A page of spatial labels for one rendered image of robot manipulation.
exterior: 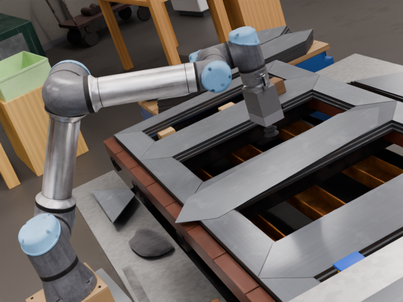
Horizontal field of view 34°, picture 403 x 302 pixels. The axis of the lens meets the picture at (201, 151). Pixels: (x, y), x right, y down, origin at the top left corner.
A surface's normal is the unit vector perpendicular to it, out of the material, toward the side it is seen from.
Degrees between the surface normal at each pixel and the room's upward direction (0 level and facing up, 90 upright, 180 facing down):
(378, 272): 0
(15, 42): 90
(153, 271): 0
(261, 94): 90
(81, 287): 68
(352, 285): 0
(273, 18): 90
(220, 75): 88
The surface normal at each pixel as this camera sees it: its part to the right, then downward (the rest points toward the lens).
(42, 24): 0.47, 0.23
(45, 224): -0.36, -0.79
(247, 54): 0.07, 0.40
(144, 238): -0.17, -0.93
